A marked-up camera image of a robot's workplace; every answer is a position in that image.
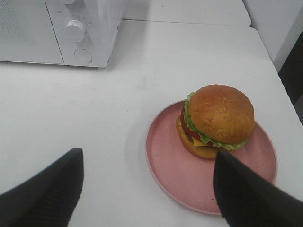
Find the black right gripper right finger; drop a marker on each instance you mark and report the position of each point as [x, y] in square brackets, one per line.
[245, 199]

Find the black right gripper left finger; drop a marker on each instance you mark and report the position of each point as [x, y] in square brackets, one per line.
[47, 199]

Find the pink round plate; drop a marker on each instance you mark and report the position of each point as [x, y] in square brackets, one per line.
[188, 179]

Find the burger with lettuce and tomato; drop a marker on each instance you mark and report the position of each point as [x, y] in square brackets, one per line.
[215, 118]

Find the round white door button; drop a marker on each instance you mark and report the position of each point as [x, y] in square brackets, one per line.
[83, 55]

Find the white microwave door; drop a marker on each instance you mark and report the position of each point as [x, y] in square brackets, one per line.
[26, 33]

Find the white microwave oven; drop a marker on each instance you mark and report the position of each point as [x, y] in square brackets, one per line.
[101, 18]

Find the white lower microwave knob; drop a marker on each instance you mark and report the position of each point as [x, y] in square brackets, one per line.
[75, 30]

